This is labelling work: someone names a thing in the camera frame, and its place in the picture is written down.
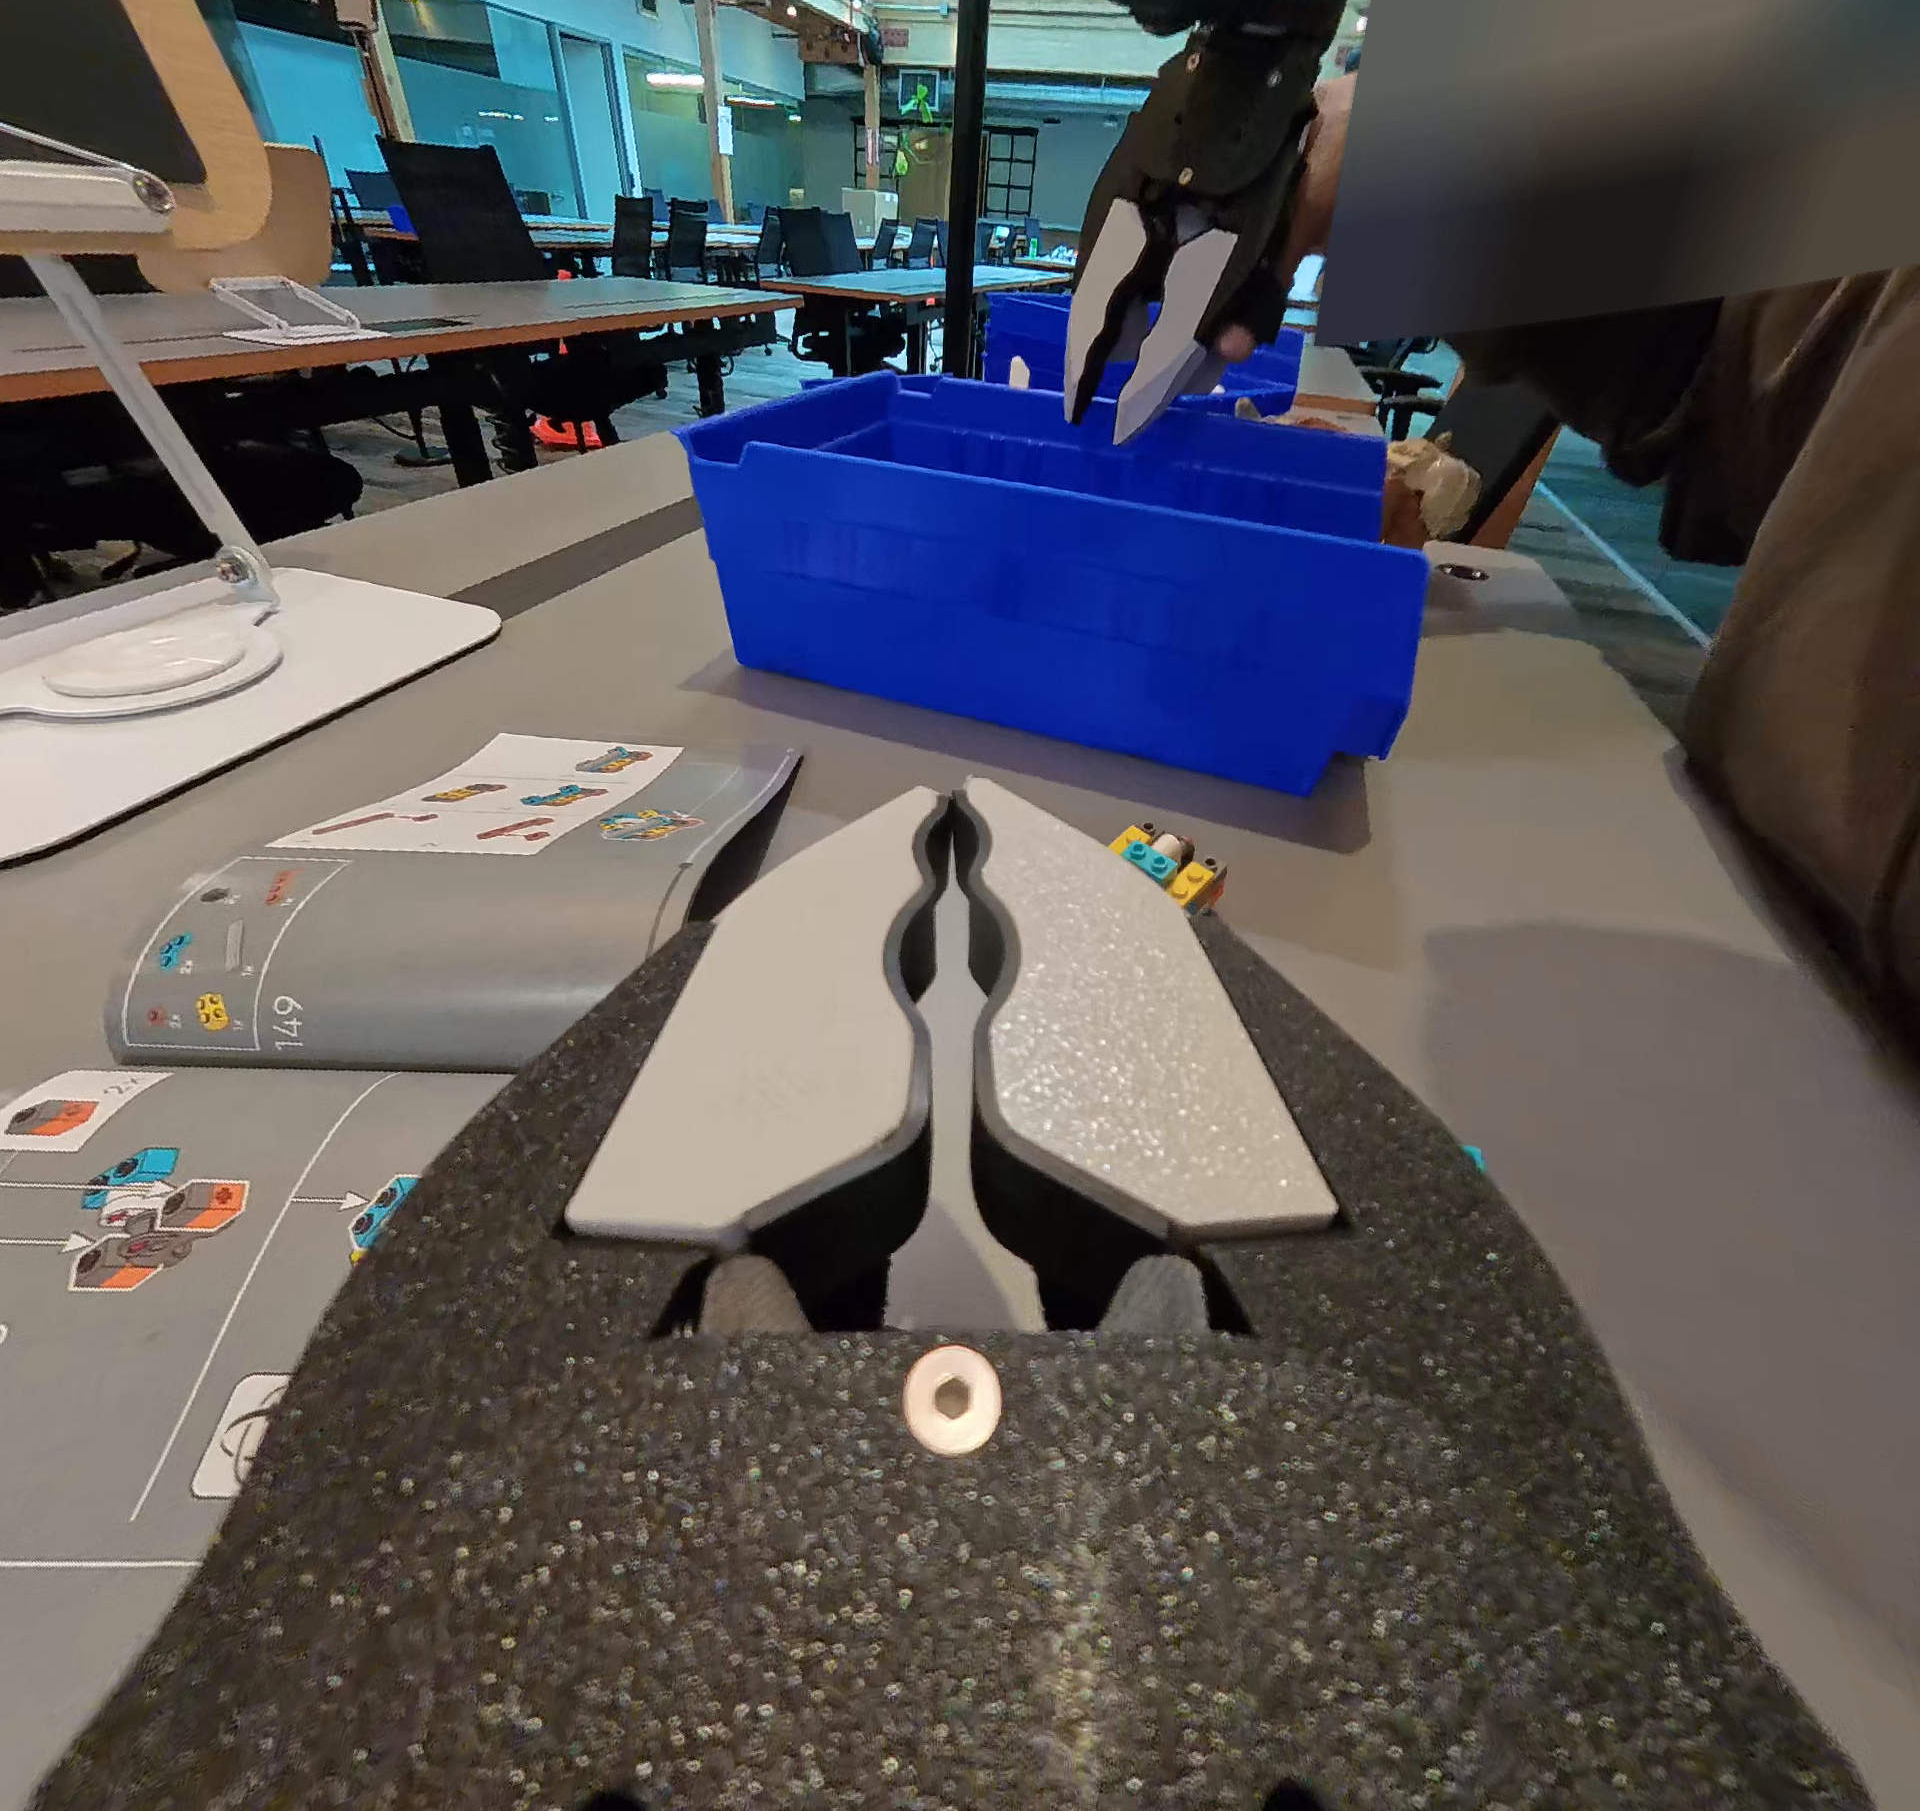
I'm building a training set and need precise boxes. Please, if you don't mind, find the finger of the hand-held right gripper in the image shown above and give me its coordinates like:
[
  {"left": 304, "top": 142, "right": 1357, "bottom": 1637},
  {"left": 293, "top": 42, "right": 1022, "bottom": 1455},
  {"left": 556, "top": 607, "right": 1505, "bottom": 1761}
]
[
  {"left": 1061, "top": 200, "right": 1167, "bottom": 427},
  {"left": 1107, "top": 234, "right": 1241, "bottom": 449}
]

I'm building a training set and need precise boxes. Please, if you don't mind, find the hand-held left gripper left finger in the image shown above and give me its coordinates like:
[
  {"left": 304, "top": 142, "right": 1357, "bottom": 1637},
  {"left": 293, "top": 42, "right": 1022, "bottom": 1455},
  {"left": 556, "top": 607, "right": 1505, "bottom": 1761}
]
[{"left": 566, "top": 786, "right": 952, "bottom": 1336}]

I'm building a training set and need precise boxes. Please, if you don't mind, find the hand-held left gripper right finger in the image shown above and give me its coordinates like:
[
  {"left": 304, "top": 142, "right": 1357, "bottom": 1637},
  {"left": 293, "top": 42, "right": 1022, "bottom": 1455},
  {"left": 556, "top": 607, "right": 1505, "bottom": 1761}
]
[{"left": 960, "top": 773, "right": 1340, "bottom": 1336}]

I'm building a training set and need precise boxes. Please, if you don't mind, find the blue plastic bin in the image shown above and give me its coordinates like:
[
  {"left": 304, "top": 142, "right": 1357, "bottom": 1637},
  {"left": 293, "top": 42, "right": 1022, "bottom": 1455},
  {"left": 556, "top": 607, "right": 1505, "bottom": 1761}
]
[
  {"left": 978, "top": 286, "right": 1308, "bottom": 416},
  {"left": 673, "top": 369, "right": 1433, "bottom": 801}
]

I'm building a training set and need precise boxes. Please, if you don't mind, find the person's right forearm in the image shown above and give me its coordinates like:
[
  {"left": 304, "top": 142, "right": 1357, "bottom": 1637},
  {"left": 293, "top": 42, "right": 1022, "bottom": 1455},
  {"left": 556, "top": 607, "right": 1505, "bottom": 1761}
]
[{"left": 1447, "top": 267, "right": 1920, "bottom": 569}]

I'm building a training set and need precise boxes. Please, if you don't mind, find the grey desk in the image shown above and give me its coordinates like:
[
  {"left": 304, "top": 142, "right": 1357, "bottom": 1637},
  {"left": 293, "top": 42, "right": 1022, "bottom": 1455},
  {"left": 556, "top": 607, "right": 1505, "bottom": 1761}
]
[{"left": 0, "top": 434, "right": 1920, "bottom": 1811}]

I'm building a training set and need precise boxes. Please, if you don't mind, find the long wood-edged desk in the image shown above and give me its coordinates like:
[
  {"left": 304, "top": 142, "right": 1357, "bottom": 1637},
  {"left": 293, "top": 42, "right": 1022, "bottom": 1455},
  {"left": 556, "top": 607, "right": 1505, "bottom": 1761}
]
[{"left": 0, "top": 272, "right": 808, "bottom": 411}]

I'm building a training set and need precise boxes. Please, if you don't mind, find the person's right hand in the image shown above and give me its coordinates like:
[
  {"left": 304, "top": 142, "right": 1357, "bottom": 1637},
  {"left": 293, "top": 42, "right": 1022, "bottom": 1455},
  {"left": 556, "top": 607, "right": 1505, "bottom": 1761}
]
[{"left": 1292, "top": 78, "right": 1357, "bottom": 267}]

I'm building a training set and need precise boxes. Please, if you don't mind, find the small colourful toy brick assembly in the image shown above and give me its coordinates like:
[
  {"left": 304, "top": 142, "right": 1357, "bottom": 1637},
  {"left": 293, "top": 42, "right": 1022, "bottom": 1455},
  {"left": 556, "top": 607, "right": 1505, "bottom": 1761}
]
[{"left": 1107, "top": 818, "right": 1226, "bottom": 920}]

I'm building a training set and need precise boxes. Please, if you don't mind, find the black vertical pole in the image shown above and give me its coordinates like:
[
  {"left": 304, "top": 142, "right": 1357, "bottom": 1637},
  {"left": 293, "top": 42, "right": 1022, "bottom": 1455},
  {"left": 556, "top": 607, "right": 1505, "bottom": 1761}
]
[{"left": 940, "top": 0, "right": 1002, "bottom": 379}]

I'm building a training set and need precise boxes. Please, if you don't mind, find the crumpled brown paper bag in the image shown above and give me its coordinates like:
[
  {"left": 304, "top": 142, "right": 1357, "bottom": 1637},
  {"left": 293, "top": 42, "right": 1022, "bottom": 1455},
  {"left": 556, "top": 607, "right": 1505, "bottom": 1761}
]
[{"left": 1387, "top": 434, "right": 1484, "bottom": 543}]

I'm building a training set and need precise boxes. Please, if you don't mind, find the grey instruction booklet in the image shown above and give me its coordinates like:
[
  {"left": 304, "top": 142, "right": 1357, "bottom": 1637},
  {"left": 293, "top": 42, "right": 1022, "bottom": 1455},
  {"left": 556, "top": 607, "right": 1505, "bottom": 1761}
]
[{"left": 0, "top": 732, "right": 808, "bottom": 1568}]

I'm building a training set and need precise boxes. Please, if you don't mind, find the black office chair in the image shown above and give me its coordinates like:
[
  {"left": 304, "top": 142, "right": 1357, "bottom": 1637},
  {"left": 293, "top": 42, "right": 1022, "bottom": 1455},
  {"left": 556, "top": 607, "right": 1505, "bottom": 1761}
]
[{"left": 369, "top": 137, "right": 560, "bottom": 286}]

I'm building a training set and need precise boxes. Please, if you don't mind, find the white monitor stand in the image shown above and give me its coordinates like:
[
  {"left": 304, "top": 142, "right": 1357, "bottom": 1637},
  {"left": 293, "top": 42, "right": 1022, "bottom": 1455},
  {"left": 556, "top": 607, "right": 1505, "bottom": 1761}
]
[{"left": 0, "top": 115, "right": 500, "bottom": 871}]

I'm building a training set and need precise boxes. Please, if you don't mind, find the person's brown jacket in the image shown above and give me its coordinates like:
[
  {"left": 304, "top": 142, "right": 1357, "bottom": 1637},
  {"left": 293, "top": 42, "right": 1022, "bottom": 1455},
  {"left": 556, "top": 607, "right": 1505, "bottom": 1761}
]
[{"left": 1678, "top": 449, "right": 1920, "bottom": 1081}]

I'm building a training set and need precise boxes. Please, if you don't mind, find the clear acrylic stand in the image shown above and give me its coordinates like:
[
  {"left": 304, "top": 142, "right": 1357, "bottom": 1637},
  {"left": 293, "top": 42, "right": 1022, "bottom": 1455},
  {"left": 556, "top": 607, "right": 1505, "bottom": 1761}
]
[{"left": 209, "top": 272, "right": 361, "bottom": 339}]

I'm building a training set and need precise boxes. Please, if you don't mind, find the black screen with wooden frame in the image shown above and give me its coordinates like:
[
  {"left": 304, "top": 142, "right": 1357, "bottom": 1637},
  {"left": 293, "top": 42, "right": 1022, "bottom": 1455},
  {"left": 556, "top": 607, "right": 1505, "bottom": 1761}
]
[{"left": 0, "top": 0, "right": 334, "bottom": 293}]

